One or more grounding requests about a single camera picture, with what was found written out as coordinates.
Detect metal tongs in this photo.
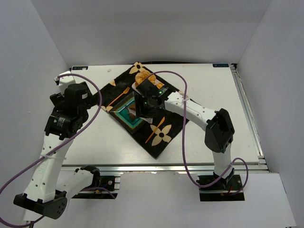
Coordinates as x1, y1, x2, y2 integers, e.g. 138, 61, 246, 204
125, 104, 153, 124

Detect brown chocolate croissant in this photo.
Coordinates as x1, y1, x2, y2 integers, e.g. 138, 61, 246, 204
127, 103, 136, 121

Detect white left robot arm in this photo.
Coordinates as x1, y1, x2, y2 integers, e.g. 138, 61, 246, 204
14, 82, 100, 219

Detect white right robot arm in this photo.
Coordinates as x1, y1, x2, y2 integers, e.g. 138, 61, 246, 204
132, 80, 235, 185

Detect large sugared round bread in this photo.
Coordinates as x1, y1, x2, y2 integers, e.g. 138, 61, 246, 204
135, 71, 156, 86

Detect golden croissant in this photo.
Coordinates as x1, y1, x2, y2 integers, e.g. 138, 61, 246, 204
155, 83, 164, 89

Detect white rectangular tray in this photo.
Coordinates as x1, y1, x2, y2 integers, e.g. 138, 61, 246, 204
132, 82, 140, 93

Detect orange plastic fork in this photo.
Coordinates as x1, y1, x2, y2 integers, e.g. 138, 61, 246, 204
108, 87, 130, 106

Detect orange plastic knife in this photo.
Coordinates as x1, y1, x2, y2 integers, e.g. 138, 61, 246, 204
145, 116, 165, 143

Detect teal square plate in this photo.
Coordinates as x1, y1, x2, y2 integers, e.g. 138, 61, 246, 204
109, 92, 147, 134

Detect black floral placemat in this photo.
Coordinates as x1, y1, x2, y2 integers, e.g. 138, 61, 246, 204
100, 62, 183, 159

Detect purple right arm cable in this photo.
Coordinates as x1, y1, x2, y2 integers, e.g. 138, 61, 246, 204
148, 70, 249, 196

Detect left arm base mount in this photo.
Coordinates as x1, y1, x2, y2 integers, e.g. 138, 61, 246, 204
72, 166, 118, 200

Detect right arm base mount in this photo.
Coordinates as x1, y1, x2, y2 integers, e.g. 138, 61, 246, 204
199, 175, 245, 202

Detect aluminium table frame rail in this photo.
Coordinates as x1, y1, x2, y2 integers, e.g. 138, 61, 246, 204
229, 63, 269, 172

